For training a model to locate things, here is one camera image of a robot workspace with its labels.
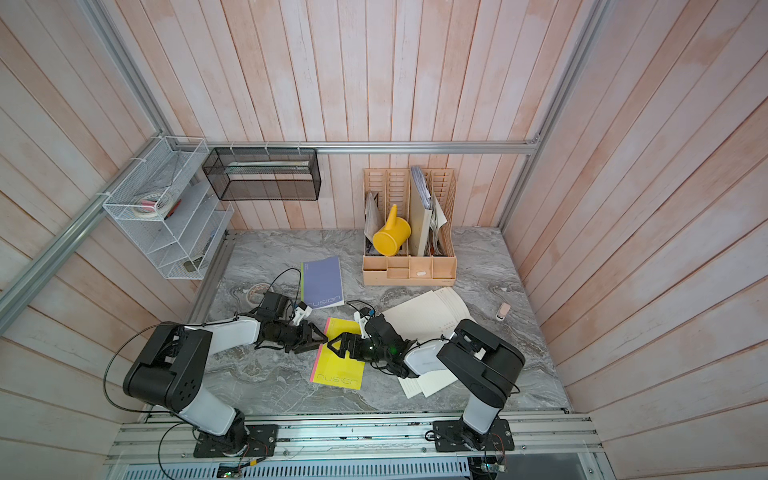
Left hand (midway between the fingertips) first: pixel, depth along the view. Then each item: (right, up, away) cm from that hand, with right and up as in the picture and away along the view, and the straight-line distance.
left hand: (322, 345), depth 88 cm
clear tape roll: (-26, +14, +13) cm, 32 cm away
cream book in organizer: (+32, +39, +16) cm, 53 cm away
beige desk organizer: (+19, +53, +23) cm, 61 cm away
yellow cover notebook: (+3, -6, -2) cm, 8 cm away
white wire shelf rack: (-35, +31, -10) cm, 48 cm away
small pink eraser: (+58, +10, +7) cm, 59 cm away
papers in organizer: (+37, +39, +7) cm, 54 cm away
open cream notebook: (+36, +8, +8) cm, 38 cm away
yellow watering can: (+21, +32, +7) cm, 39 cm away
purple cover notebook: (-3, +17, +16) cm, 24 cm away
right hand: (+5, 0, -3) cm, 6 cm away
